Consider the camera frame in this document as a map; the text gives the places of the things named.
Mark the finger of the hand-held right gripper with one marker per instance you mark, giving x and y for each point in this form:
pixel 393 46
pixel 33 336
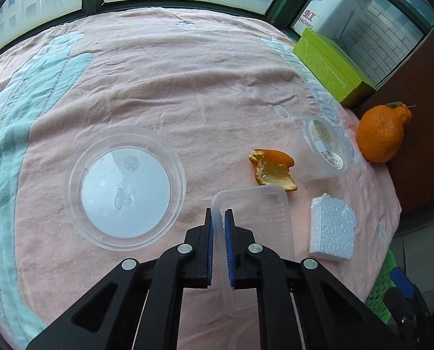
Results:
pixel 403 280

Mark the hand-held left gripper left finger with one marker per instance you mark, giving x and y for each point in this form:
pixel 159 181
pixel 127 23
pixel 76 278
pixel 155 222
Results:
pixel 209 244

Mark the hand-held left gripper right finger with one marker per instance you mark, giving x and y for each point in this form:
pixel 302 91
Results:
pixel 229 244

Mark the green plastic waste basket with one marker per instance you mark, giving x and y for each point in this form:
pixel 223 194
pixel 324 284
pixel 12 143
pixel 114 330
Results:
pixel 383 291

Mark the rectangular clear plastic tray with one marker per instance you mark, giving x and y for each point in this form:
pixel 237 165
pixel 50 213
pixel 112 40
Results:
pixel 260 211

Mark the orange peel piece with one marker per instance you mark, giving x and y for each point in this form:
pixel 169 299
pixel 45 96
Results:
pixel 271 169

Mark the white foam block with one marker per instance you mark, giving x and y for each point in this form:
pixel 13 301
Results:
pixel 332 229

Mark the clear round plastic lid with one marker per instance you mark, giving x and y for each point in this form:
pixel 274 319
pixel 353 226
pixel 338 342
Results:
pixel 126 189

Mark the clear plastic cup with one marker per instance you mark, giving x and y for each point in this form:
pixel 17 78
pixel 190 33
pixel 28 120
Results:
pixel 311 164

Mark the whole orange fruit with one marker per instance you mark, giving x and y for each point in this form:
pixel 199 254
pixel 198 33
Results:
pixel 379 135

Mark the pink printed blanket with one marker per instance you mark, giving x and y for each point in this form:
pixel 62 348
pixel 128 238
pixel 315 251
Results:
pixel 202 80

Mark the brown wooden panel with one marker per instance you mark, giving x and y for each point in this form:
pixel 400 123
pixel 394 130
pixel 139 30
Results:
pixel 421 116

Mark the green cardboard box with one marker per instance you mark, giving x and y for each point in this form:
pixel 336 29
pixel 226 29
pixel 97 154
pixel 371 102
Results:
pixel 322 62

